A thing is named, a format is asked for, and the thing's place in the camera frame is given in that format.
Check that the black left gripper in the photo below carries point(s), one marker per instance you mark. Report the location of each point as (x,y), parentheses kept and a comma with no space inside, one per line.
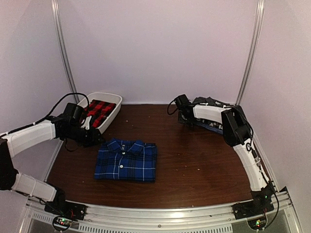
(93,139)

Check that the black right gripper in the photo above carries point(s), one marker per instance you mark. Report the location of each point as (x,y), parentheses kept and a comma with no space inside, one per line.
(181,119)

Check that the black white graphic shirt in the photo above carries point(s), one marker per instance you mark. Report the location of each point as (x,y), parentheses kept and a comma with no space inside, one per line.
(209,124)

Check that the dark grey striped shirt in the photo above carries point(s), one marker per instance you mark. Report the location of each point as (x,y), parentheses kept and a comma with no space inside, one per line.
(210,101)

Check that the blue checked shirt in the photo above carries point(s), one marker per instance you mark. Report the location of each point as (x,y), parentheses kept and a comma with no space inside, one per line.
(216,130)

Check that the blue plaid long sleeve shirt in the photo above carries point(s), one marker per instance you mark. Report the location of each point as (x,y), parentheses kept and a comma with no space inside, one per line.
(126,161)

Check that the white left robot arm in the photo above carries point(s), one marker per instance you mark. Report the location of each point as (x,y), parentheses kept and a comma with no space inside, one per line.
(11,144)

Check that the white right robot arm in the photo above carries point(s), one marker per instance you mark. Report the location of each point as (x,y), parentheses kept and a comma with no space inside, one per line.
(238,134)

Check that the red black plaid shirt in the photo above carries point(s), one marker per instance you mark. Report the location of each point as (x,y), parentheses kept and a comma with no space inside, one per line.
(99,111)

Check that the white plastic basket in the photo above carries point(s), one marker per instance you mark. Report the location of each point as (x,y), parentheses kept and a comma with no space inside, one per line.
(107,97)

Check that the left circuit board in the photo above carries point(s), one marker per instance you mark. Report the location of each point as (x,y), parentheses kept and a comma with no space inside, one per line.
(61,223)

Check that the circuit board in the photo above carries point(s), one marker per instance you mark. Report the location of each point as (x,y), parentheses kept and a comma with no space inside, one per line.
(257,224)
(61,223)

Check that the right circuit board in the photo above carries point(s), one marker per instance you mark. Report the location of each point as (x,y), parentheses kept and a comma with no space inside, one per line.
(257,224)

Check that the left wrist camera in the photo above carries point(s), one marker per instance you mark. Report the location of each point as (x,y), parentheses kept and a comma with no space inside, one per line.
(74,114)

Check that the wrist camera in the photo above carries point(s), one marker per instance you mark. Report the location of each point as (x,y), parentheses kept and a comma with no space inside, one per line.
(74,114)
(181,101)

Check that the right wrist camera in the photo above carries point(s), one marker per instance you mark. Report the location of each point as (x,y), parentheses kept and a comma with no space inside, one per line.
(181,101)

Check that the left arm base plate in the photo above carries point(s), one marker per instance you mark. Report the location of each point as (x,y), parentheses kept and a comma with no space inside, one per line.
(59,206)

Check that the aluminium front rail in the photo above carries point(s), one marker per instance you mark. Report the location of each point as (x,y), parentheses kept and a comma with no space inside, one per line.
(207,219)

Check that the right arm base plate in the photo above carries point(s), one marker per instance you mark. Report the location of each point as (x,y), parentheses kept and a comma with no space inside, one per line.
(249,209)

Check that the aluminium corner post left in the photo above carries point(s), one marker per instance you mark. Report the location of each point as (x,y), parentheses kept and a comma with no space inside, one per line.
(63,50)

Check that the aluminium corner post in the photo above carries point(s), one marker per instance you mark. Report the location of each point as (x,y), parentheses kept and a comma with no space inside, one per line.
(259,15)
(63,50)

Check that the aluminium corner post right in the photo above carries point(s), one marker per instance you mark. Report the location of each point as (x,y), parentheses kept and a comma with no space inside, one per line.
(259,15)

